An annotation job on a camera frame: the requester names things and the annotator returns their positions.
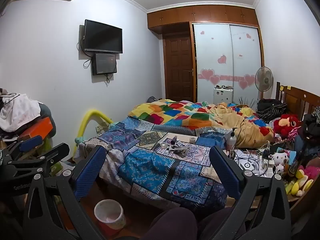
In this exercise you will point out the teal cloth knot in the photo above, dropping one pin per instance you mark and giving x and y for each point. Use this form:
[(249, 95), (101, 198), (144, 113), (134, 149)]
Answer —
[(80, 140)]

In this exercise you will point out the dark clothes pile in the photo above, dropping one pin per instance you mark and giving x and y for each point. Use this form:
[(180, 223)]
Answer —
[(310, 127)]

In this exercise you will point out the small items on bed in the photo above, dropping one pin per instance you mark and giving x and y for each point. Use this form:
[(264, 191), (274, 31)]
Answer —
[(197, 152)]

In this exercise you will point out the orange box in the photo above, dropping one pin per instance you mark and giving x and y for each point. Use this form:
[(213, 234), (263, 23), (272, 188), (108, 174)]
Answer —
[(37, 128)]

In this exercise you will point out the white round device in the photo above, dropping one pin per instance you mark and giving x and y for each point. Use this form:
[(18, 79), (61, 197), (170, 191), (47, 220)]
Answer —
[(246, 165)]

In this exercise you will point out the blue patterned bedspread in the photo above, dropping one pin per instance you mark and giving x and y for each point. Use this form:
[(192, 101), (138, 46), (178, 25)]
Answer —
[(150, 170)]

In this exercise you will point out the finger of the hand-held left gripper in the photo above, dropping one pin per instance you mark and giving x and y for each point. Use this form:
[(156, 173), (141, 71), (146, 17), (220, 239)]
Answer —
[(30, 142), (56, 153)]

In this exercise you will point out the standing fan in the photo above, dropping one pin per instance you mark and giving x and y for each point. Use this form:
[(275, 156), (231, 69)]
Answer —
[(264, 77)]

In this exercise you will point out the person's leg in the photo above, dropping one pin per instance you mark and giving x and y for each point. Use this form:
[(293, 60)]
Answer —
[(170, 225)]

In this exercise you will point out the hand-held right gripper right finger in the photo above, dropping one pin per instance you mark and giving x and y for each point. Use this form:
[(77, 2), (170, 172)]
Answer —
[(225, 172)]

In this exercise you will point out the wall-mounted black television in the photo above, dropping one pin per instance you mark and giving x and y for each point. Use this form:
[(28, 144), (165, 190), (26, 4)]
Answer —
[(103, 36)]

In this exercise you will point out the white pump bottle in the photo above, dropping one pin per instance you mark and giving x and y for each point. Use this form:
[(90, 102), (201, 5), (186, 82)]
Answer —
[(230, 140)]

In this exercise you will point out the white crumpled cloth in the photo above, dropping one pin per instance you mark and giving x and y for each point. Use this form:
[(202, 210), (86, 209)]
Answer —
[(20, 111)]

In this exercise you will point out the wardrobe with heart stickers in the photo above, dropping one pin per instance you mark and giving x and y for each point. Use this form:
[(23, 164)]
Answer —
[(225, 42)]

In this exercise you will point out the white pink wastebasket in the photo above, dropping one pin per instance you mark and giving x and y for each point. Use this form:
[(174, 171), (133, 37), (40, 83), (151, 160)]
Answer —
[(110, 213)]

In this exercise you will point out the dark spiky plant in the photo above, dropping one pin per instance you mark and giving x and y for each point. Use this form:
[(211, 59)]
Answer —
[(246, 102)]

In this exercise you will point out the wooden chair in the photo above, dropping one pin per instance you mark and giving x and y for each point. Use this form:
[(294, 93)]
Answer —
[(297, 97)]

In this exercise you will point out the yellow plush toy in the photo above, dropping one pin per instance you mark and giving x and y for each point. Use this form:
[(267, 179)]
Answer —
[(298, 183)]

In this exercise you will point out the yellow foam tube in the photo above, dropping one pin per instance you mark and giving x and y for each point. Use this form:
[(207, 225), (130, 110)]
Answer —
[(86, 122)]

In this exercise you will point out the black striped clothing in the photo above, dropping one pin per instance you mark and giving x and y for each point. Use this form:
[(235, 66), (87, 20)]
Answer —
[(271, 110)]

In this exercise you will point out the white cat plush toy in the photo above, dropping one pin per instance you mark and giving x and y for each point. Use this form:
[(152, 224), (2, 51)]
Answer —
[(279, 160)]

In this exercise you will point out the small black wall monitor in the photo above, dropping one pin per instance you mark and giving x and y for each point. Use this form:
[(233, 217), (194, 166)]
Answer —
[(104, 63)]

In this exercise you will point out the pink plush toy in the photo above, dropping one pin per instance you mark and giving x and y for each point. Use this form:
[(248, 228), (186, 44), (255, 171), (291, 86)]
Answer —
[(312, 172)]

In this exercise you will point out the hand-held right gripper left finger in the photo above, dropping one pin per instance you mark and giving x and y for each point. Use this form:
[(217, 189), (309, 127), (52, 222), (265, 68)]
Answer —
[(90, 172)]

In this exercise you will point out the red plush toy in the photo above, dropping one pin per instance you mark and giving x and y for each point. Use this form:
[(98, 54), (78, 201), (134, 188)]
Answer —
[(286, 125)]

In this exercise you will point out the white boxy appliance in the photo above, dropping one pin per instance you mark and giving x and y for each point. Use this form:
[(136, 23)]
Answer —
[(223, 95)]

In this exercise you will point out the brown wooden door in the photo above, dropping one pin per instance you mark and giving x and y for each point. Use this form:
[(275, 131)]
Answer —
[(178, 67)]

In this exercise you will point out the colourful patchwork blanket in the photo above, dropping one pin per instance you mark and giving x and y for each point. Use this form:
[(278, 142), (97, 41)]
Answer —
[(190, 115)]

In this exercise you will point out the white power strip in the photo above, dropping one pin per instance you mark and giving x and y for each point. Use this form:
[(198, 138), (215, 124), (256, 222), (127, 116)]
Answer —
[(267, 166)]

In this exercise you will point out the tape roll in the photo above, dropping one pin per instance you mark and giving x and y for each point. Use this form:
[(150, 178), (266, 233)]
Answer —
[(193, 140)]

